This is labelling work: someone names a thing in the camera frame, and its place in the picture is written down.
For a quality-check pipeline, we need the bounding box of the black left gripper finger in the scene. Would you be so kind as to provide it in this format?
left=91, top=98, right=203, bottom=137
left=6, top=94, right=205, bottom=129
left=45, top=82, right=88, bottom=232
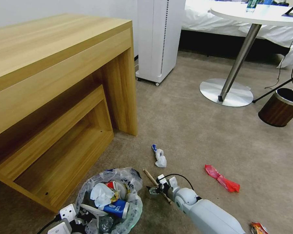
left=80, top=204, right=108, bottom=217

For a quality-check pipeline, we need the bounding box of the wooden stick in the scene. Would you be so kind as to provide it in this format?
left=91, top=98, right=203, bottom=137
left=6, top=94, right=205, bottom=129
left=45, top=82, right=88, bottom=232
left=143, top=168, right=172, bottom=205

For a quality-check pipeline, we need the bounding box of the trash bin with clear bag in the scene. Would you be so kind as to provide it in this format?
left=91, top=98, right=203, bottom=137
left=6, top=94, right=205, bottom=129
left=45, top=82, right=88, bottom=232
left=74, top=166, right=144, bottom=234

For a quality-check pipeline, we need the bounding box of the brown bin with black liner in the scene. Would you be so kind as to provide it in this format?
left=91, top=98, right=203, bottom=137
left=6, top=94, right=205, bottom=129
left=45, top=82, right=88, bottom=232
left=258, top=87, right=293, bottom=128

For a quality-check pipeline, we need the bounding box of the crumpled white paper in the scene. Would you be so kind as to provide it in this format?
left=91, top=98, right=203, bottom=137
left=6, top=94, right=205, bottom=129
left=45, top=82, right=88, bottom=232
left=90, top=183, right=116, bottom=208

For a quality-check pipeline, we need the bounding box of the crumpled white plastic wrapper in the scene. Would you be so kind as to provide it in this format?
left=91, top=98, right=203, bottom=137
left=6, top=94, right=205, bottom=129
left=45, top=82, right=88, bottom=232
left=154, top=149, right=167, bottom=168

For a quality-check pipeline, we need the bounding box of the red and white paper cup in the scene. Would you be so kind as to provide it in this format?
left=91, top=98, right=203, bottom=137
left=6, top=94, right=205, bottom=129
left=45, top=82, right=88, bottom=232
left=105, top=180, right=120, bottom=191

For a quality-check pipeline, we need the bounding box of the red plastic wrapper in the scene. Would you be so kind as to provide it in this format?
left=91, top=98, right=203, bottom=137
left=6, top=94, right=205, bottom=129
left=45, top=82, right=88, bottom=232
left=204, top=164, right=241, bottom=193

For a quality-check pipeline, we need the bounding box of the orange snack wrapper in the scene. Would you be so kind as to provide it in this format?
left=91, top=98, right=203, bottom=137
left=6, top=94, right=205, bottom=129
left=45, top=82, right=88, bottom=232
left=249, top=221, right=270, bottom=234

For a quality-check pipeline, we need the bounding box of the round white table, metal leg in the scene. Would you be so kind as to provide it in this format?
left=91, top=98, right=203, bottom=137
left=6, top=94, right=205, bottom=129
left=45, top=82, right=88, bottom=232
left=199, top=0, right=293, bottom=108

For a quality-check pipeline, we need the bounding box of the black tripod leg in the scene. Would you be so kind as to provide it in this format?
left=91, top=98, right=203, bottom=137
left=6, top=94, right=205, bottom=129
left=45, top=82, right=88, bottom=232
left=252, top=72, right=293, bottom=103

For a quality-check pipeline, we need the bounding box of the white cabinet on castors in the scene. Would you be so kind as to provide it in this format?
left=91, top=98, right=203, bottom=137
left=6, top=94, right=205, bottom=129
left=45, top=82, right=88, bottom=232
left=135, top=0, right=186, bottom=86

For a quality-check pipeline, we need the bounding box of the large light wooden desk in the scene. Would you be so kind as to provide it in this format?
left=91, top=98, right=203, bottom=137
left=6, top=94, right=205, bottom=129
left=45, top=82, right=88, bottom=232
left=0, top=13, right=139, bottom=142

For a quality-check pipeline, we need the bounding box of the bed with white sheets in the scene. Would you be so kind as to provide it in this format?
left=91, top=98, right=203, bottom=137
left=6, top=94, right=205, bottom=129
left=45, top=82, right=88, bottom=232
left=178, top=0, right=293, bottom=70

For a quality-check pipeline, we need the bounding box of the green plastic bottle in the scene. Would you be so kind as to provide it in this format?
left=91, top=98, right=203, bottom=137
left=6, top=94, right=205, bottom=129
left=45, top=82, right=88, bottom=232
left=245, top=0, right=258, bottom=13

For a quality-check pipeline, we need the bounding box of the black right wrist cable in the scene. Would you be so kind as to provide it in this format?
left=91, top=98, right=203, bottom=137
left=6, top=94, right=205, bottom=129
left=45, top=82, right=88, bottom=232
left=164, top=173, right=196, bottom=193

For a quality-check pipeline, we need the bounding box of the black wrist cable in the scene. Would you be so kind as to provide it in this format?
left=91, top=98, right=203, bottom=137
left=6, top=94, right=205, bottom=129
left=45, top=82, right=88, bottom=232
left=164, top=173, right=196, bottom=193
left=36, top=214, right=62, bottom=234

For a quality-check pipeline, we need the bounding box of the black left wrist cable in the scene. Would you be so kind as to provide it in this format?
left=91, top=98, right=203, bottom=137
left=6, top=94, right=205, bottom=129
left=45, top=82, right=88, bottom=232
left=36, top=214, right=62, bottom=234

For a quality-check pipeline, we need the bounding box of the low wooden open shelf frame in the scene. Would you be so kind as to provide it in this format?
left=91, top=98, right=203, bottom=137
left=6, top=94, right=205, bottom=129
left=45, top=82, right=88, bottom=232
left=0, top=84, right=114, bottom=214

